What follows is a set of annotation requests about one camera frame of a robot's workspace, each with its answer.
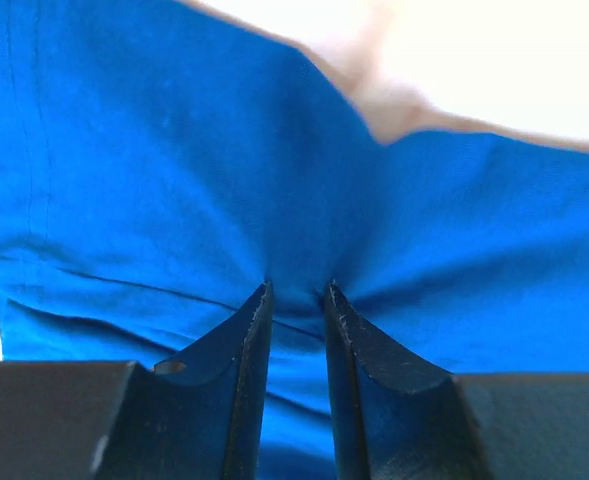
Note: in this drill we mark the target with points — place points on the blue printed t shirt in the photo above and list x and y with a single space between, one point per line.
156 165

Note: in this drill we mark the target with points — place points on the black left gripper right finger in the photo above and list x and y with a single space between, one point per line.
395 415

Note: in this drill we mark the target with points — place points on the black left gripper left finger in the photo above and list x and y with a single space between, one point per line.
195 415

